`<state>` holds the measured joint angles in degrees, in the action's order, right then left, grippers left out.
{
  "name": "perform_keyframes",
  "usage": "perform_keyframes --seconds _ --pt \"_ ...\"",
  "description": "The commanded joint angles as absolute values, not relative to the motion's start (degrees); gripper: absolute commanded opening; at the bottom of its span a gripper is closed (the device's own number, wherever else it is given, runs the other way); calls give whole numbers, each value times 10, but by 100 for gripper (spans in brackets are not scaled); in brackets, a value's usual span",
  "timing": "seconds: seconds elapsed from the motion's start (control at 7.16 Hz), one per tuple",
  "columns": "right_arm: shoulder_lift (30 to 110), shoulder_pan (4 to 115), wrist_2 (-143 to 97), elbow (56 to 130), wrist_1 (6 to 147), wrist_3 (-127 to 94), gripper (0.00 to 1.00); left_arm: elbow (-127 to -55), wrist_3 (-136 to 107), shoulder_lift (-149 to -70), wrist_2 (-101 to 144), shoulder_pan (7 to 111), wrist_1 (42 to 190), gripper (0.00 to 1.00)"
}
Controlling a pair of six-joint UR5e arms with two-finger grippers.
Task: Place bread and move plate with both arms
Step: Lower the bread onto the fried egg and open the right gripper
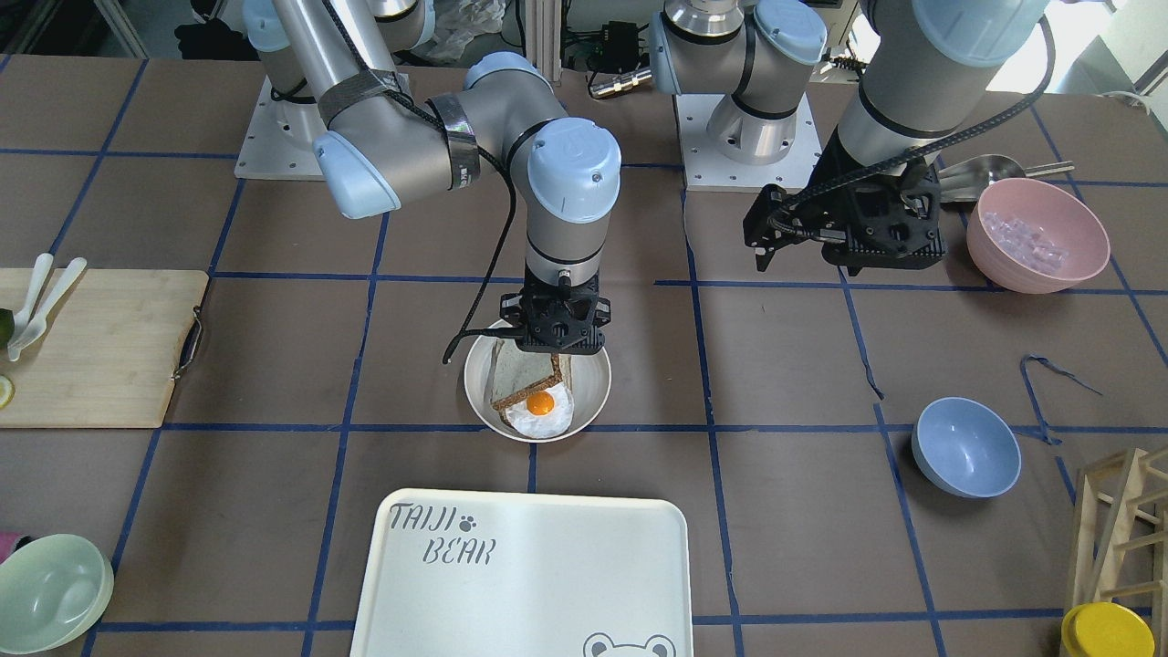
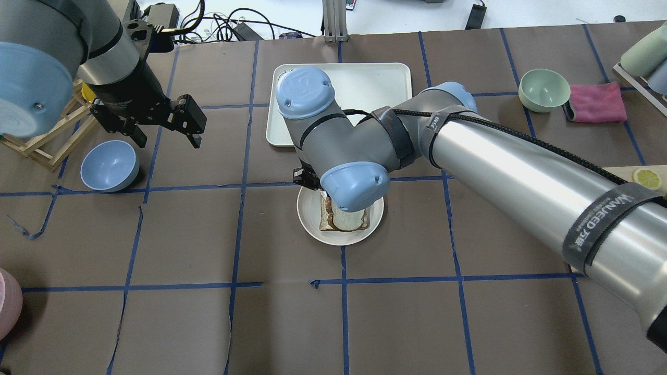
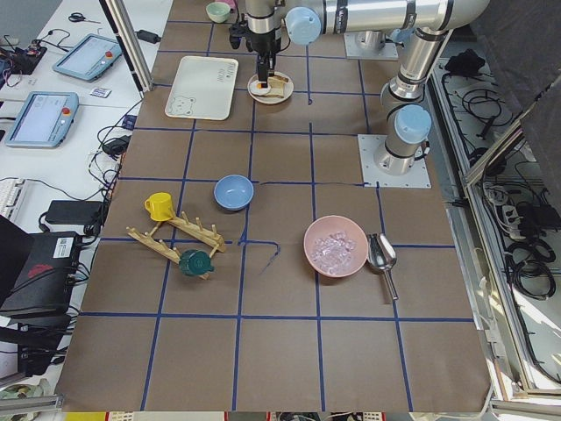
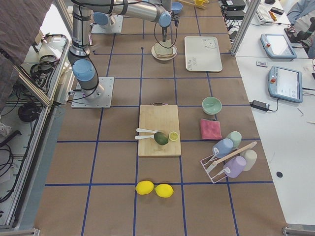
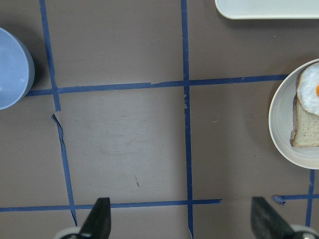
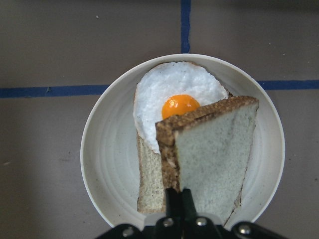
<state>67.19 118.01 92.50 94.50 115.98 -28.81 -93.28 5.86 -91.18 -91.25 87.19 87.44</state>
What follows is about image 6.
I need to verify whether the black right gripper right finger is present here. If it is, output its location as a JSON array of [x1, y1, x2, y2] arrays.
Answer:
[[181, 188, 197, 221]]

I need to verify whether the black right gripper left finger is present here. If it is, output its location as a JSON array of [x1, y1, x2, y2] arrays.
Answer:
[[165, 188, 183, 221]]

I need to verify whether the white bread slice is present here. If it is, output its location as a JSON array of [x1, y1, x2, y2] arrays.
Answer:
[[156, 96, 259, 224]]

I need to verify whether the white round plate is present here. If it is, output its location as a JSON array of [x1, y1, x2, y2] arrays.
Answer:
[[80, 54, 285, 229]]

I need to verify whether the bottom bread slice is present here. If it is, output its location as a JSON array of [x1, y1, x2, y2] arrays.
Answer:
[[136, 82, 167, 214]]

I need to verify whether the fried egg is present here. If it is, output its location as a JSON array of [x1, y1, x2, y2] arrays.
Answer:
[[133, 62, 228, 153]]

